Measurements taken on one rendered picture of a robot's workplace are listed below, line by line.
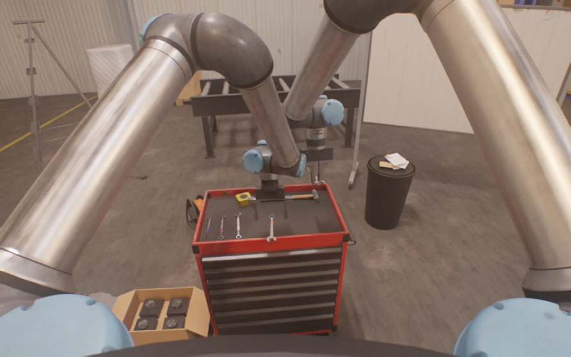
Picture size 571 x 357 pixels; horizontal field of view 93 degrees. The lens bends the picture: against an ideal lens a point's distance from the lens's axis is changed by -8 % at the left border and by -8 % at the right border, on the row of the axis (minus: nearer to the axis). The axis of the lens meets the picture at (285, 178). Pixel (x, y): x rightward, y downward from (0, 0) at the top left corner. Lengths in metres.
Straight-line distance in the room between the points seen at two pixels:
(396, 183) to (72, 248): 2.46
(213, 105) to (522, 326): 4.05
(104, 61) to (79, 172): 7.13
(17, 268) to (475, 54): 0.67
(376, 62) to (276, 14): 6.02
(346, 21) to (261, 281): 1.25
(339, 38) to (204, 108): 3.66
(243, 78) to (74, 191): 0.38
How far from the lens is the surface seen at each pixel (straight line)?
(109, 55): 7.56
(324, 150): 1.20
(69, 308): 0.39
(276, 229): 1.48
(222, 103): 4.18
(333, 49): 0.66
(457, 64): 0.53
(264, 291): 1.60
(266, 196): 1.29
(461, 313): 2.55
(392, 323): 2.31
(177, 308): 2.19
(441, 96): 3.40
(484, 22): 0.54
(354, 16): 0.57
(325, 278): 1.58
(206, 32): 0.63
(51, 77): 10.88
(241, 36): 0.64
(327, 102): 1.02
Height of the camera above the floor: 1.85
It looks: 30 degrees down
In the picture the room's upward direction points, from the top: 1 degrees counter-clockwise
